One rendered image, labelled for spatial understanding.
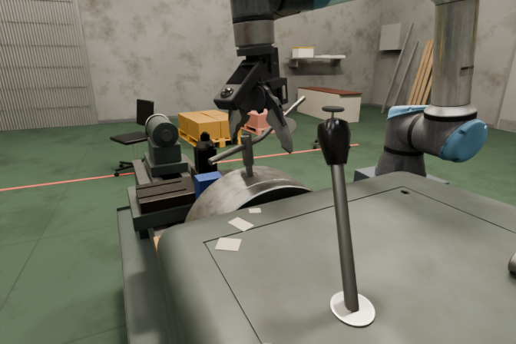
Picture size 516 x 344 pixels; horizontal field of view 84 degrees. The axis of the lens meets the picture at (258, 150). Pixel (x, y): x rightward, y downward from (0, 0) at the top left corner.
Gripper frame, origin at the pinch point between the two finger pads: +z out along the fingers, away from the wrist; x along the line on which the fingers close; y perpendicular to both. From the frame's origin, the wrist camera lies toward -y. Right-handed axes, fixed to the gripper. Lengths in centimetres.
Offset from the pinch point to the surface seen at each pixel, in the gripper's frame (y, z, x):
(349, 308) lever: -25.8, 1.1, -28.9
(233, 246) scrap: -25.0, 0.8, -15.3
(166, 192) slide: 12, 30, 57
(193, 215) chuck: -13.8, 9.9, 6.8
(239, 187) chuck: -8.2, 4.5, -1.2
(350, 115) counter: 652, 161, 219
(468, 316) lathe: -20.4, 2.3, -36.8
